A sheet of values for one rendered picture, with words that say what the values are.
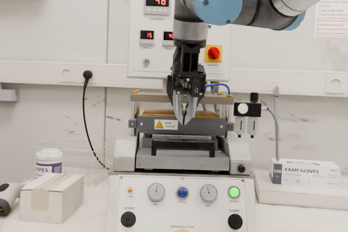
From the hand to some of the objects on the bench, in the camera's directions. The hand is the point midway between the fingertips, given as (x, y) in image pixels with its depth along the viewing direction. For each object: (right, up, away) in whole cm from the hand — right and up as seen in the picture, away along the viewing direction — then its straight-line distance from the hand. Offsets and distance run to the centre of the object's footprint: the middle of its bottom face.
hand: (183, 118), depth 92 cm
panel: (-1, -30, -10) cm, 32 cm away
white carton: (+45, -26, +48) cm, 71 cm away
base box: (0, -30, +18) cm, 35 cm away
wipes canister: (-45, -27, +38) cm, 64 cm away
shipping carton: (-38, -28, +21) cm, 52 cm away
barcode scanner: (-51, -28, +22) cm, 62 cm away
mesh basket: (-42, -26, +60) cm, 78 cm away
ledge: (+70, -31, +44) cm, 88 cm away
